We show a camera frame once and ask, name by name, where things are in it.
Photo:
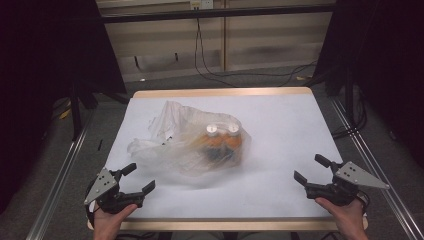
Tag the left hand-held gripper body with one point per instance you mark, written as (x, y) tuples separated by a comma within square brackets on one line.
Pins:
[(100, 186)]

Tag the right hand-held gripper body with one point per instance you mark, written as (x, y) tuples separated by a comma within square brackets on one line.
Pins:
[(356, 178)]

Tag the clear plastic bag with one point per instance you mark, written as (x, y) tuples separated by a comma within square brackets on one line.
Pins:
[(173, 153)]

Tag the person's left hand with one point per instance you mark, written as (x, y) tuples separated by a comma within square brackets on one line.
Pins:
[(108, 222)]

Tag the person's right hand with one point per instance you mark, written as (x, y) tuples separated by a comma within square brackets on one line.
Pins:
[(346, 218)]

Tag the orange and dark drink bottle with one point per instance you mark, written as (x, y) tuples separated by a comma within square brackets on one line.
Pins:
[(212, 141), (233, 138)]

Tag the black stand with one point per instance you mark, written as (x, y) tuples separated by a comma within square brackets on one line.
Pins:
[(76, 110)]

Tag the black curtain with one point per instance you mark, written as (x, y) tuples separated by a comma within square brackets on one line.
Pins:
[(46, 66), (383, 60)]

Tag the black horizontal bar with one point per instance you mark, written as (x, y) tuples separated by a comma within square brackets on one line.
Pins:
[(213, 13)]

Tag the white power outlet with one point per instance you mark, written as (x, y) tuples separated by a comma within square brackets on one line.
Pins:
[(201, 4)]

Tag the metal floor rail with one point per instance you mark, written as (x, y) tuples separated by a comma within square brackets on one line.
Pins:
[(56, 186), (376, 166)]

